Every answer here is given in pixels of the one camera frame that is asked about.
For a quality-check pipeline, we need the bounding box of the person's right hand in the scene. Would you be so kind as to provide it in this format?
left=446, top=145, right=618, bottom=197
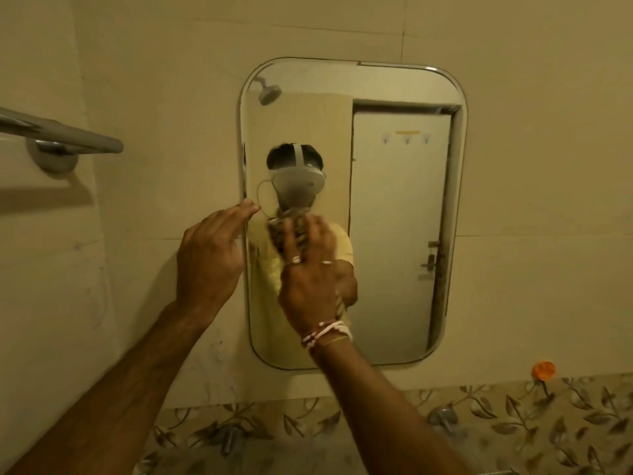
left=278, top=212, right=340, bottom=337

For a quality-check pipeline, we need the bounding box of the person's left hand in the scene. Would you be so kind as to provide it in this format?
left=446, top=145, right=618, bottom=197
left=175, top=198, right=262, bottom=317

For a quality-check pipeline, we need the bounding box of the checkered cloth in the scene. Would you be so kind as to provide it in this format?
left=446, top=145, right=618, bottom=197
left=266, top=207, right=311, bottom=258

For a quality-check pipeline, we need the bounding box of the rounded wall mirror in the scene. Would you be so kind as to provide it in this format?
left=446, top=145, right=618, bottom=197
left=238, top=57, right=468, bottom=371

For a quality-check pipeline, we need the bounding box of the person's right forearm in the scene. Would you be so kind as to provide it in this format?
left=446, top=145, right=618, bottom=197
left=309, top=336, right=475, bottom=475

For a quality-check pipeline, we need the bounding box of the person's left forearm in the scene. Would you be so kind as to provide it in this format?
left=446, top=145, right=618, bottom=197
left=5, top=301, right=208, bottom=475

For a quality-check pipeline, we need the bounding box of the frosted glass shelf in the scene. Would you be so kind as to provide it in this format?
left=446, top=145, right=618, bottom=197
left=143, top=429, right=495, bottom=475

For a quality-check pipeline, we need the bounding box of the metal towel bar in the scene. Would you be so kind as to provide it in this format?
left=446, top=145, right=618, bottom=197
left=0, top=106, right=125, bottom=175

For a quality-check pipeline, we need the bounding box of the red and white beaded bracelet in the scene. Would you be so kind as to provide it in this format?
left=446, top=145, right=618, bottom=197
left=301, top=319, right=353, bottom=352

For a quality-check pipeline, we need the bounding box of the chrome shelf bracket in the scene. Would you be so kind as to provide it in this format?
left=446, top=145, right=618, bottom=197
left=217, top=425, right=248, bottom=456
left=427, top=405, right=458, bottom=433

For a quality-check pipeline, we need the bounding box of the orange wall hook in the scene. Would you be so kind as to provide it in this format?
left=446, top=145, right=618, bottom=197
left=531, top=360, right=557, bottom=396

